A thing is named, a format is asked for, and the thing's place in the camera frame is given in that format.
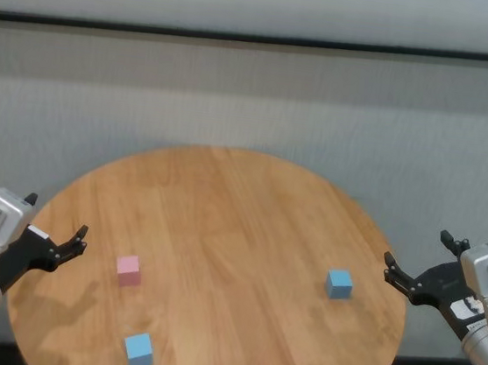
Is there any pink building block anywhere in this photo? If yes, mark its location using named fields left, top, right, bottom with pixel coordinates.
left=113, top=253, right=145, bottom=290

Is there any blue building block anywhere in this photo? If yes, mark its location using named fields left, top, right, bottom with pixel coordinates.
left=121, top=330, right=157, bottom=365
left=323, top=268, right=356, bottom=302

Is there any black horizontal wall rail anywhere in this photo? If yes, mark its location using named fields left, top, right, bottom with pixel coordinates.
left=0, top=0, right=488, bottom=78

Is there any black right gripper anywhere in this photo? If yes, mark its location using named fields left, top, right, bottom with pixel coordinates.
left=375, top=223, right=488, bottom=347

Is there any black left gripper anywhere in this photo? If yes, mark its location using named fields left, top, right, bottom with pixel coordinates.
left=0, top=188, right=93, bottom=304

